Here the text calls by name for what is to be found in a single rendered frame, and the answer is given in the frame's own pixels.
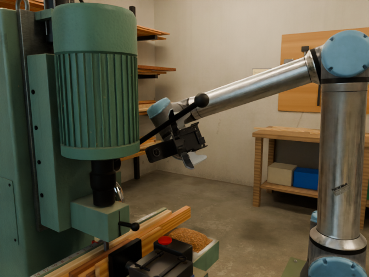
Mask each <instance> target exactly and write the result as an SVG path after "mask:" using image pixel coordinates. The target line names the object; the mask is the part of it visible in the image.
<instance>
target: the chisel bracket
mask: <svg viewBox="0 0 369 277"><path fill-rule="evenodd" d="M70 210H71V226H72V228H75V229H77V230H80V231H82V232H85V233H87V234H89V235H92V236H94V237H96V238H99V239H101V240H103V241H106V242H111V241H112V240H114V239H117V238H118V237H120V236H122V235H123V234H125V233H127V232H129V231H130V228H128V227H124V226H120V225H118V222H119V221H123V222H127V223H130V210H129V205H128V204H126V203H122V202H118V201H115V203H114V204H112V205H109V206H104V207H99V206H95V205H94V204H93V194H89V195H87V196H83V197H80V198H78V199H75V200H72V201H71V202H70Z"/></svg>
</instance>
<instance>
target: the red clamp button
mask: <svg viewBox="0 0 369 277"><path fill-rule="evenodd" d="M158 242H159V243H160V244H161V245H168V244H170V243H171V242H172V238H171V237H169V236H162V237H160V238H158Z"/></svg>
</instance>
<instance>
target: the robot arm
mask: <svg viewBox="0 0 369 277"><path fill-rule="evenodd" d="M312 82H313V83H316V84H318V85H321V86H322V88H321V121H320V154H319V170H318V203H317V210H316V211H314V212H313V213H312V215H311V219H310V233H309V246H308V253H307V261H306V263H305V264H304V266H303V268H302V270H301V272H300V277H368V276H367V274H366V250H367V240H366V238H365V237H364V236H363V235H362V234H361V233H360V232H359V231H360V213H361V194H362V175H363V165H364V146H365V127H366V108H367V90H368V84H369V37H368V36H367V35H366V34H364V33H363V32H361V31H357V30H345V31H341V32H339V33H337V34H335V35H333V36H332V37H330V38H329V39H328V40H327V41H326V43H325V44H324V45H321V46H318V47H316V48H313V49H310V50H309V51H308V52H307V54H306V56H305V57H302V58H300V59H297V60H294V61H292V62H289V63H286V64H283V65H280V66H278V67H275V68H272V69H269V70H267V71H263V72H261V73H258V74H255V75H253V76H250V77H246V78H245V79H241V80H238V81H236V82H233V83H231V84H228V85H225V86H222V87H219V88H216V89H214V90H211V91H208V92H205V93H206V94H207V95H208V96H209V104H208V105H207V106H206V107H204V108H199V107H196V108H195V109H193V110H192V111H190V112H189V113H187V114H186V115H184V116H183V117H181V118H180V119H179V120H177V121H175V122H174V123H172V124H171V125H169V126H168V127H166V128H165V129H164V130H162V131H161V132H159V134H160V136H161V138H162V139H163V141H164V142H161V143H157V144H155V145H152V146H149V147H147V148H146V149H145V152H146V155H147V158H148V161H149V162H150V163H154V162H156V161H159V160H162V159H165V158H167V157H171V156H173V157H174V158H175V159H178V160H182V161H183V163H184V165H185V167H186V168H188V169H190V170H192V169H194V166H195V165H197V164H199V163H200V162H202V161H204V160H206V159H207V156H206V155H196V153H195V152H196V151H197V150H199V149H202V148H205V147H207V146H208V145H205V143H206V142H205V139H204V137H202V135H201V133H200V131H199V128H198V124H199V122H196V123H194V124H191V125H190V126H189V127H185V124H188V123H190V122H193V121H196V120H199V119H200V118H203V117H207V116H209V115H213V114H216V113H219V112H222V111H224V110H228V109H231V108H234V107H237V106H241V105H244V104H247V103H250V102H253V101H257V100H259V99H262V98H265V97H268V96H272V95H275V94H278V93H281V92H284V91H288V90H291V89H293V88H296V87H299V86H303V85H306V84H309V83H312ZM194 98H195V96H194V97H190V98H186V99H183V100H181V101H178V102H172V103H171V102H170V100H169V99H168V98H167V97H165V98H163V99H161V100H159V101H157V102H156V103H154V104H153V105H152V106H150V107H149V108H148V109H147V114H148V116H149V119H150V120H151V121H152V123H153V124H154V126H155V128H157V127H158V126H159V125H161V124H162V123H164V122H165V121H167V120H168V119H170V118H171V117H173V116H174V115H175V114H177V113H178V112H180V111H181V110H183V109H185V108H186V107H187V106H189V105H190V104H192V103H193V102H194ZM202 145H203V146H202Z"/></svg>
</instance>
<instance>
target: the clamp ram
mask: <svg viewBox="0 0 369 277"><path fill-rule="evenodd" d="M141 258H142V240H141V239H139V238H136V239H134V240H132V241H131V242H129V243H127V244H125V245H124V246H122V247H120V248H119V249H117V250H115V251H114V252H112V253H110V254H108V261H109V277H127V276H128V275H129V267H130V266H131V265H133V264H134V263H136V262H137V261H139V260H140V259H141Z"/></svg>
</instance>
